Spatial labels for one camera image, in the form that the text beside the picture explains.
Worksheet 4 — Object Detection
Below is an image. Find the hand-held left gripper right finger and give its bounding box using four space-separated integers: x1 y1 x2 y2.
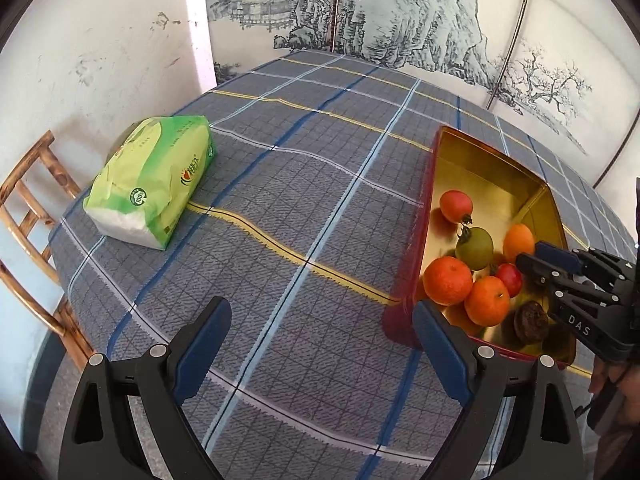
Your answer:
412 300 586 480

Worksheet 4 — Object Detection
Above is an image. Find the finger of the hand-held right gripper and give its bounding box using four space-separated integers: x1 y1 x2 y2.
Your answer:
534 241 628 283
516 252 636 361

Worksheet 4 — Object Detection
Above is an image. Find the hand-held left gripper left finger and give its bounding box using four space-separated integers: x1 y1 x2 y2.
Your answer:
57 296 233 480

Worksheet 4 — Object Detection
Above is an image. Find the smooth orange citrus fruit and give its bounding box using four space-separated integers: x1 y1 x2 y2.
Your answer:
502 223 537 265
464 275 511 327

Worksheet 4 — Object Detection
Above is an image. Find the dark brown passion fruit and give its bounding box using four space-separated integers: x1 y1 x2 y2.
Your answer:
514 301 551 345

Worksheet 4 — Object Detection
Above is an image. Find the small red tomato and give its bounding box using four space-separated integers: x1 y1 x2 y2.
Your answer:
494 263 524 298

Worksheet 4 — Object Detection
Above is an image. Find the bumpy orange tangerine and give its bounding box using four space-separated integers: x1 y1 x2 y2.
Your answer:
423 256 474 307

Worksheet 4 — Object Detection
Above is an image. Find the green tomato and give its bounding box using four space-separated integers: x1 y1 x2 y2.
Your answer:
455 226 495 270

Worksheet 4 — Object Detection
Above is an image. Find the red and gold tin box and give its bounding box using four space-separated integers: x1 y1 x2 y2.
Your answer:
382 126 577 368

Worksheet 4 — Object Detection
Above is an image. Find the red tomato with stem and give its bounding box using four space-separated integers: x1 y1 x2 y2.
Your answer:
439 190 474 225

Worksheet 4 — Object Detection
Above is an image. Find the person's right hand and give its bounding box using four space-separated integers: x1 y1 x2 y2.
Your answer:
589 359 640 480

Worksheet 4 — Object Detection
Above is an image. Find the green tissue pack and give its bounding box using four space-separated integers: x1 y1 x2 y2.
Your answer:
82 115 217 251

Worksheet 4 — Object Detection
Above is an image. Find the grey plaid tablecloth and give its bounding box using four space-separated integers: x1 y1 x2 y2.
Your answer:
47 50 638 480

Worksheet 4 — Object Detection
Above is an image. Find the wooden chair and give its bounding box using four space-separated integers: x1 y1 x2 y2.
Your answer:
0 130 96 373

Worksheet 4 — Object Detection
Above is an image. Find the ink landscape folding screen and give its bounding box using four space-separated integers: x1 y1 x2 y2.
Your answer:
204 0 640 188

